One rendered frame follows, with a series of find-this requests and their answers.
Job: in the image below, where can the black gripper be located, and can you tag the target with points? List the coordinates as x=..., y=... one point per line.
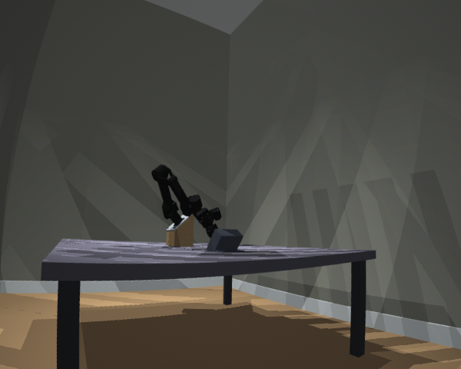
x=206, y=221

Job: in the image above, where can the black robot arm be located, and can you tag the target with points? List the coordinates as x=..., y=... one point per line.
x=189, y=206

